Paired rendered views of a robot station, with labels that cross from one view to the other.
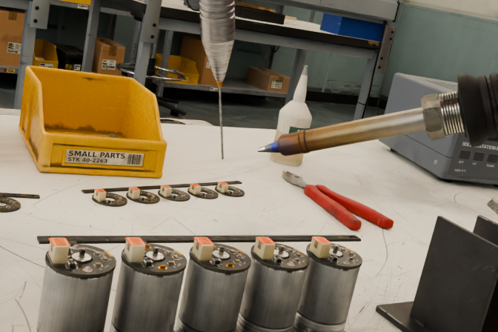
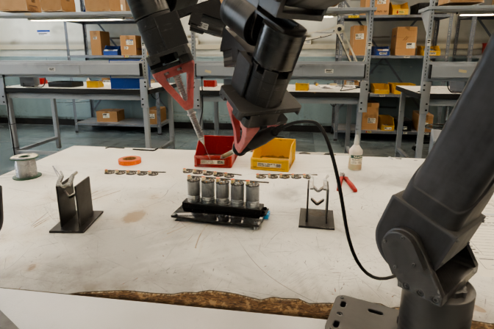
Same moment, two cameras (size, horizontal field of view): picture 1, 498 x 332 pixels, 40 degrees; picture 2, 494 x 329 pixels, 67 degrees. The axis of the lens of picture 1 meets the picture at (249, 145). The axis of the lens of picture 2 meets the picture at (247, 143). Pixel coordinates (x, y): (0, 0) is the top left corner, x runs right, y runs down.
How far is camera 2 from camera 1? 0.52 m
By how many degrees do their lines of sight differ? 43
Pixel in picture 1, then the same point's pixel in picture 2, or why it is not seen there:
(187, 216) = (279, 182)
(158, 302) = (205, 189)
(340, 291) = (250, 192)
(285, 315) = (236, 196)
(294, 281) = (236, 188)
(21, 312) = not seen: hidden behind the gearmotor
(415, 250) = (353, 199)
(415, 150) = not seen: hidden behind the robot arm
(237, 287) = (222, 188)
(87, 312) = (192, 189)
